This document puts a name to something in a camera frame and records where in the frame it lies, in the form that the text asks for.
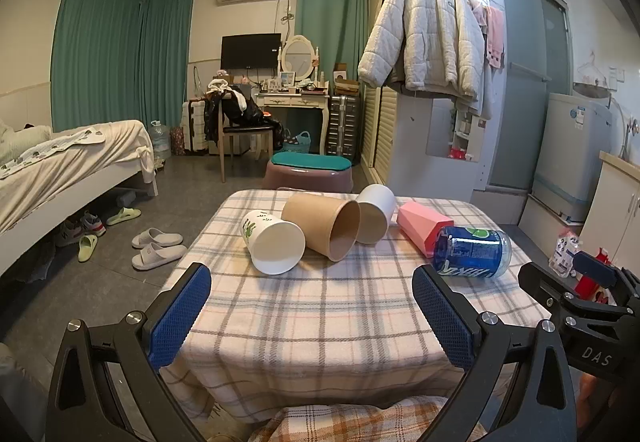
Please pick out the silver suitcase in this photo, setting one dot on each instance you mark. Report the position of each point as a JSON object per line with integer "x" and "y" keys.
{"x": 344, "y": 126}

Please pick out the cardboard box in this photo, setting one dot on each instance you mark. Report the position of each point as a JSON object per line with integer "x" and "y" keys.
{"x": 346, "y": 79}

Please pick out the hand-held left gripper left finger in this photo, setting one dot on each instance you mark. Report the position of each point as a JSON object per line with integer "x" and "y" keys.
{"x": 180, "y": 317}

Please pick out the white washing machine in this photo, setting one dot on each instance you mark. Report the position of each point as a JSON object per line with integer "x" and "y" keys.
{"x": 570, "y": 151}

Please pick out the black television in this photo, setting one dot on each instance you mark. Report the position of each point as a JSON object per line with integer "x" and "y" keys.
{"x": 250, "y": 50}

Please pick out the plaid tablecloth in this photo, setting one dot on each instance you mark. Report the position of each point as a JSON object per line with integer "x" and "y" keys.
{"x": 320, "y": 322}

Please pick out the purple stool with teal top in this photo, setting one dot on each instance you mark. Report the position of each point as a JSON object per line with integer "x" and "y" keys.
{"x": 307, "y": 169}

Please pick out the green slipper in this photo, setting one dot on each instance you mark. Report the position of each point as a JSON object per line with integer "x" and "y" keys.
{"x": 88, "y": 248}
{"x": 124, "y": 216}

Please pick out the pink cup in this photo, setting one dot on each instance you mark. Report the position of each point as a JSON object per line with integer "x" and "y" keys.
{"x": 420, "y": 224}

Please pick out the bed with beige sheet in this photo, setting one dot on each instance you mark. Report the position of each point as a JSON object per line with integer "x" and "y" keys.
{"x": 80, "y": 171}

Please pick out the clear water jug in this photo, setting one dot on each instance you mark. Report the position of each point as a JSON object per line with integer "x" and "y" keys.
{"x": 160, "y": 139}

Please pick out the white puffer jacket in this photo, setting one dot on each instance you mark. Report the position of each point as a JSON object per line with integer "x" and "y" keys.
{"x": 425, "y": 36}

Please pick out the cream suitcase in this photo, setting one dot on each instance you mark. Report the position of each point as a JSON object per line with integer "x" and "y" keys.
{"x": 194, "y": 124}

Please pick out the white cabinet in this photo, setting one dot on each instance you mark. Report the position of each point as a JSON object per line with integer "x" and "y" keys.
{"x": 615, "y": 207}

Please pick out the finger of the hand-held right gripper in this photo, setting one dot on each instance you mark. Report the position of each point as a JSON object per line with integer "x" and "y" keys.
{"x": 545, "y": 284}
{"x": 595, "y": 268}

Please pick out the orange plaid cloth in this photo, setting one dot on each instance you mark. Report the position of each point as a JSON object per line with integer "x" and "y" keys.
{"x": 360, "y": 419}

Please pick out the white printed packet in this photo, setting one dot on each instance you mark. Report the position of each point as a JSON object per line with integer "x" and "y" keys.
{"x": 564, "y": 252}

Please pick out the red bottle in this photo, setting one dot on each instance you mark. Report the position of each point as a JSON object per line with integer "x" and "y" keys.
{"x": 590, "y": 289}

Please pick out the frosted glass door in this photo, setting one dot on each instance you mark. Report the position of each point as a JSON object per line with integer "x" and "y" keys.
{"x": 530, "y": 71}

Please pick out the white dressing table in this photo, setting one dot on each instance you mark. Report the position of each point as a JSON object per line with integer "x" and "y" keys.
{"x": 292, "y": 101}

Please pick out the pink hanging towel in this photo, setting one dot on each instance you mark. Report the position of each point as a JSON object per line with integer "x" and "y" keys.
{"x": 492, "y": 34}

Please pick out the person's right forearm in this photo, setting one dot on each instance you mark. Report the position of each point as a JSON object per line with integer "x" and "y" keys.
{"x": 592, "y": 397}

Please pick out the white oval mirror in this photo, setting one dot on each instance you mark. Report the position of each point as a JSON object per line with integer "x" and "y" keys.
{"x": 298, "y": 54}

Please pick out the white slipper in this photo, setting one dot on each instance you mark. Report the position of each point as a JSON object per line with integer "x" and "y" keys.
{"x": 157, "y": 238}
{"x": 157, "y": 256}

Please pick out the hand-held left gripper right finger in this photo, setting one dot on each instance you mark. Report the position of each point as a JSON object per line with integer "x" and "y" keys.
{"x": 442, "y": 317}

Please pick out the white wardrobe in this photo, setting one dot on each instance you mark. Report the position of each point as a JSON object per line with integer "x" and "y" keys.
{"x": 395, "y": 131}

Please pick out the blue soda can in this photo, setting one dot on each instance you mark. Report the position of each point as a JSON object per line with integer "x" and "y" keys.
{"x": 470, "y": 252}

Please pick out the white cup with green print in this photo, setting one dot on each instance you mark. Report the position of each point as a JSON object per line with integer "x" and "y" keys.
{"x": 272, "y": 239}

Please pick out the wooden chair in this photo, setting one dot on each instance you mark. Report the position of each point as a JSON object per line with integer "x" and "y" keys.
{"x": 245, "y": 134}

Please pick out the brown paper cup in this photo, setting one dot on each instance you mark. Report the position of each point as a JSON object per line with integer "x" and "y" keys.
{"x": 310, "y": 219}

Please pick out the green curtain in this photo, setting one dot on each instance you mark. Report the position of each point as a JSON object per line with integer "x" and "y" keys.
{"x": 332, "y": 16}
{"x": 110, "y": 56}

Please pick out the plain white cup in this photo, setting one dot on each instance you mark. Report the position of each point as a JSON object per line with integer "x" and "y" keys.
{"x": 375, "y": 209}

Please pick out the black jacket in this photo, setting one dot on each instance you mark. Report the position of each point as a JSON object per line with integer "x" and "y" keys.
{"x": 250, "y": 114}

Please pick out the printed blanket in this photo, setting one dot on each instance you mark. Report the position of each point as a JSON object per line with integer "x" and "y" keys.
{"x": 50, "y": 149}

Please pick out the grey sneakers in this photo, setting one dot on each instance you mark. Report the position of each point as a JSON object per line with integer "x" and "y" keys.
{"x": 80, "y": 229}

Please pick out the teal basket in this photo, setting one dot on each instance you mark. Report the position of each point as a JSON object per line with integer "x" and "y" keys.
{"x": 298, "y": 142}

